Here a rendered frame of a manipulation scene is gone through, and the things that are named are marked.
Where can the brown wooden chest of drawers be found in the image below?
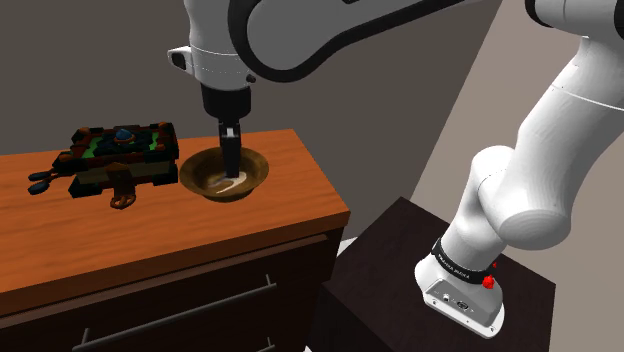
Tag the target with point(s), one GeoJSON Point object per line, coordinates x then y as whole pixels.
{"type": "Point", "coordinates": [146, 229]}

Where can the dark multicoloured toy box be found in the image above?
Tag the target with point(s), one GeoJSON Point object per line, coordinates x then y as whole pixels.
{"type": "Point", "coordinates": [124, 153]}

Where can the brown wooden bowl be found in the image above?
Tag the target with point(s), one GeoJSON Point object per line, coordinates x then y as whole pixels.
{"type": "Point", "coordinates": [204, 170]}

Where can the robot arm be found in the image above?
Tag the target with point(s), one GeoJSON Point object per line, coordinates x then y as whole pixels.
{"type": "Point", "coordinates": [541, 156]}

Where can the dark robot stand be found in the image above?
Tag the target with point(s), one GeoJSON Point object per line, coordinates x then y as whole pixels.
{"type": "Point", "coordinates": [380, 278]}

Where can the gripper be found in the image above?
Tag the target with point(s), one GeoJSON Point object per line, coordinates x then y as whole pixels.
{"type": "Point", "coordinates": [226, 101]}

